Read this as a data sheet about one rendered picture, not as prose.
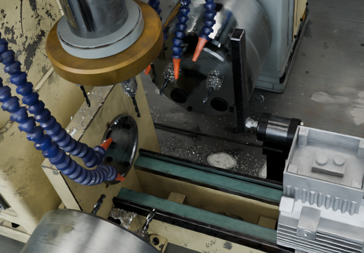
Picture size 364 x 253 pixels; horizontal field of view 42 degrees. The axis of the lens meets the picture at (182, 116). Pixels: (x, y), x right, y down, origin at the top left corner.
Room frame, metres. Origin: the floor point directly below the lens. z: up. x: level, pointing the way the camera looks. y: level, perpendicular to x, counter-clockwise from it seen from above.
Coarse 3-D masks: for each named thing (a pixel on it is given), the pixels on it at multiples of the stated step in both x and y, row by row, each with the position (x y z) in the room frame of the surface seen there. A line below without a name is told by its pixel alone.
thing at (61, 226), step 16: (48, 224) 0.40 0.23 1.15; (64, 224) 0.39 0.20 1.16; (80, 224) 0.38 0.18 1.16; (96, 224) 0.37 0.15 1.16; (112, 224) 0.37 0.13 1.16; (32, 240) 0.38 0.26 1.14; (48, 240) 0.37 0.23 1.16; (64, 240) 0.36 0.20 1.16; (80, 240) 0.35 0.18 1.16; (96, 240) 0.35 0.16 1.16; (112, 240) 0.35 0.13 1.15; (128, 240) 0.35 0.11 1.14; (144, 240) 0.35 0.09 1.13
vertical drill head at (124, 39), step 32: (64, 0) 0.57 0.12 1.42; (96, 0) 0.56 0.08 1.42; (128, 0) 0.63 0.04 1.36; (64, 32) 0.58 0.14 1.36; (96, 32) 0.56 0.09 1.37; (128, 32) 0.56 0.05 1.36; (160, 32) 0.58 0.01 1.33; (64, 64) 0.54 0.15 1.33; (96, 64) 0.53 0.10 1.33; (128, 64) 0.52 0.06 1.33
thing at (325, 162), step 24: (312, 144) 0.47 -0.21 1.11; (336, 144) 0.46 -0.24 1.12; (360, 144) 0.43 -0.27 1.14; (288, 168) 0.41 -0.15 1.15; (312, 168) 0.42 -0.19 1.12; (336, 168) 0.41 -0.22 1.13; (360, 168) 0.41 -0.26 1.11; (288, 192) 0.40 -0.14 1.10; (312, 192) 0.38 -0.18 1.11; (336, 192) 0.37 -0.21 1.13; (360, 192) 0.35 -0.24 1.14
